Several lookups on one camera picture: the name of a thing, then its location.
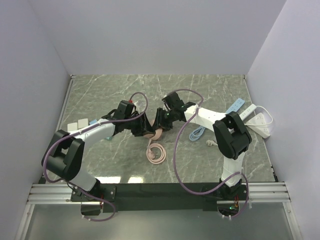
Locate blue coiled cable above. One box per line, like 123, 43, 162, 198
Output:
188, 123, 208, 142

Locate white square charger plug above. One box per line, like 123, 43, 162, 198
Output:
67, 122, 78, 133

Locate blue long power strip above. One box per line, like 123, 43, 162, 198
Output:
225, 98, 245, 114

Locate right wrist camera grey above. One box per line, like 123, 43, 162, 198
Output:
162, 96, 172, 111

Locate pink round power strip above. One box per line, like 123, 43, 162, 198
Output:
143, 127, 163, 141

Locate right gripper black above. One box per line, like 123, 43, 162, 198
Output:
153, 107, 177, 134

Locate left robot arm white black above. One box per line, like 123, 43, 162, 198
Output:
41, 100, 155, 201

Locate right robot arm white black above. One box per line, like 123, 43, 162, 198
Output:
153, 91, 252, 200

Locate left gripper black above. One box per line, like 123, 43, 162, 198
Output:
124, 111, 155, 137

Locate black base bar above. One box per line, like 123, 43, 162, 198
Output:
70, 182, 248, 216

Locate aluminium rail frame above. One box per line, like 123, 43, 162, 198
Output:
26, 182, 291, 205

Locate blue plug adapter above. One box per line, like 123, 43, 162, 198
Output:
77, 118, 89, 129

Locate teal dual USB charger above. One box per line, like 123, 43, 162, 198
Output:
89, 119, 100, 125

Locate pink coiled cable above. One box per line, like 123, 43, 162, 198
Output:
145, 138, 168, 165

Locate white triangular power strip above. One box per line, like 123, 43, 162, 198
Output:
245, 112, 271, 139

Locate white power strip coloured sockets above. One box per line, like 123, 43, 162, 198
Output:
239, 104, 257, 121

